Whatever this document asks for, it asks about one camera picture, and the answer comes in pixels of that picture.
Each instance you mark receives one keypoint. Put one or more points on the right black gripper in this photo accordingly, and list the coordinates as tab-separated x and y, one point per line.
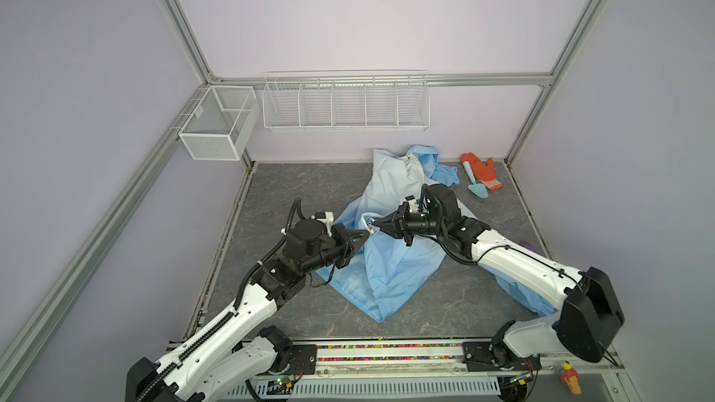
397	234

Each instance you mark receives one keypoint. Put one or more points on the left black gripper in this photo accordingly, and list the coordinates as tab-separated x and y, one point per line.
348	247

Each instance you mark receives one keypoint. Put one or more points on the light blue zip jacket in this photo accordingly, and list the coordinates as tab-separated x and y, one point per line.
386	273

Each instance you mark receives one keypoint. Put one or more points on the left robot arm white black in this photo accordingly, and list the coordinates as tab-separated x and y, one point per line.
216	358

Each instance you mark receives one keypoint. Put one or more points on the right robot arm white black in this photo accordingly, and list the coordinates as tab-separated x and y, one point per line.
583	312

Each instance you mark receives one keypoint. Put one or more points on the teal toy trowel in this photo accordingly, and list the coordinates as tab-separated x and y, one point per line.
475	187

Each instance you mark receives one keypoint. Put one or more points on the purple pink toy shovel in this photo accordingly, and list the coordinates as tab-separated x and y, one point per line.
529	246

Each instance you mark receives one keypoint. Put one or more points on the white ventilation grille strip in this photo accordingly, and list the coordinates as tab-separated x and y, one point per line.
390	389

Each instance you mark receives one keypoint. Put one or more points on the white mesh box basket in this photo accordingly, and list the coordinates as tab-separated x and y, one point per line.
221	123

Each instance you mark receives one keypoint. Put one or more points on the small toy figure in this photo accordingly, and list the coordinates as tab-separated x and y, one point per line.
570	377

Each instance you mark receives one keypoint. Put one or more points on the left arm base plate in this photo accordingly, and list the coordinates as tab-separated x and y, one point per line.
300	359

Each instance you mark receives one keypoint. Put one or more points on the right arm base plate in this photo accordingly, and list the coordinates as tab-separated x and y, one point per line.
484	356

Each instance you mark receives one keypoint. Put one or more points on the white wire wall shelf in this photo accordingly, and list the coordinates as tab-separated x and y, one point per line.
347	100

